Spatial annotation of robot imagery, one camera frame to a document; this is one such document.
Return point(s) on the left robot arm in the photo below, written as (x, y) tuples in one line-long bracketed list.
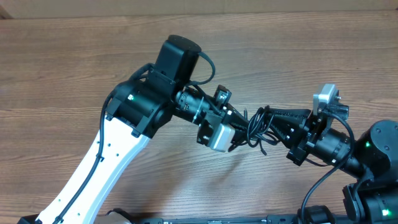
[(130, 117)]

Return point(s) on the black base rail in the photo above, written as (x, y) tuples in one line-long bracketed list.
[(270, 219)]

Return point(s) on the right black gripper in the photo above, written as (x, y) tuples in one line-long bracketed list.
[(306, 134)]

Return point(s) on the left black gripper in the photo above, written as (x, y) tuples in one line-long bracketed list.
[(214, 115)]

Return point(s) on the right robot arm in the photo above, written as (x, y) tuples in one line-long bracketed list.
[(325, 134)]

